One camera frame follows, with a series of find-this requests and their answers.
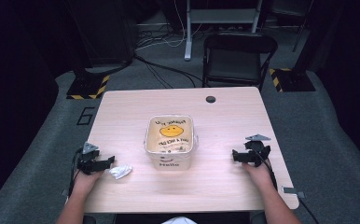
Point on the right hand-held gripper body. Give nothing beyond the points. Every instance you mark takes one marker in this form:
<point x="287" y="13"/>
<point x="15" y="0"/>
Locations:
<point x="257" y="149"/>

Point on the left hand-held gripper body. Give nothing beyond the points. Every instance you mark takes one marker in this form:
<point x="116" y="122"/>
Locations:
<point x="88" y="155"/>

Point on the white paper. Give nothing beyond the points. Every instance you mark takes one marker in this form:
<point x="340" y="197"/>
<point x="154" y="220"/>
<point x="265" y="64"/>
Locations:
<point x="120" y="171"/>

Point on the person's left hand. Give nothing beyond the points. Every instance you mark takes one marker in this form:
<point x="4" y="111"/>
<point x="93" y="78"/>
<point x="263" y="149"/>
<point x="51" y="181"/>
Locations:
<point x="86" y="179"/>

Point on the person's right hand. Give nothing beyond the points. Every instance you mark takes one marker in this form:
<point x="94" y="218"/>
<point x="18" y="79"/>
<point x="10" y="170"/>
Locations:
<point x="257" y="174"/>

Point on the white bin with smiley bag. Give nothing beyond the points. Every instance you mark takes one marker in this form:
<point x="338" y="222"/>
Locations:
<point x="170" y="143"/>

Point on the black yellow striped stand base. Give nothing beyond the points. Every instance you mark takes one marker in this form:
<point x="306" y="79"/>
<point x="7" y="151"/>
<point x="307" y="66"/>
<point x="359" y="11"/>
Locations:
<point x="291" y="79"/>
<point x="88" y="85"/>

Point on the person's white clothing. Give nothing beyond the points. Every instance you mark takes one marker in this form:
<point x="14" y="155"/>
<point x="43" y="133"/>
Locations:
<point x="178" y="221"/>

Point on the black folding chair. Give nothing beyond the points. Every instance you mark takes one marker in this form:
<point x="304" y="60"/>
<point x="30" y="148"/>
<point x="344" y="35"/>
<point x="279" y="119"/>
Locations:
<point x="237" y="62"/>

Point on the white metal desk frame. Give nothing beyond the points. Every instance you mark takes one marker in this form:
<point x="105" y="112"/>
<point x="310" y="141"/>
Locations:
<point x="218" y="18"/>

